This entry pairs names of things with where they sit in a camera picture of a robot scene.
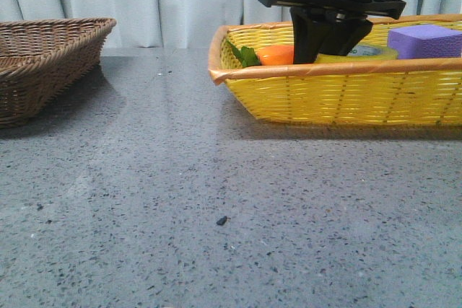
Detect orange toy carrot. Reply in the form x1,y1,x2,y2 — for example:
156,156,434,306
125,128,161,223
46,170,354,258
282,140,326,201
227,40,295,68

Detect yellow woven plastic basket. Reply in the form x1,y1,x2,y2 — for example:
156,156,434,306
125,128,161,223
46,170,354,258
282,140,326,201
209,22,461,126

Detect yellow packing tape roll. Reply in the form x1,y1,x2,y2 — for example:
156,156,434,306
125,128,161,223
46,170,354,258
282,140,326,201
315,45,398,63

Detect brown wicker basket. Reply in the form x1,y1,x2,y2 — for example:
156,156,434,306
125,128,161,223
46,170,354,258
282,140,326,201
1,18,116,128

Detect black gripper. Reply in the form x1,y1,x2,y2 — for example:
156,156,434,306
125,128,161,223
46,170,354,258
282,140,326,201
258,0,406,64

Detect purple foam block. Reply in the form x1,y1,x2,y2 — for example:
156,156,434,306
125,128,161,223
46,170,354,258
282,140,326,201
387,25,461,59

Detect small black debris chip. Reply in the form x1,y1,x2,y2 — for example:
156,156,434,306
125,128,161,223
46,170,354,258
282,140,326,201
216,216,228,226

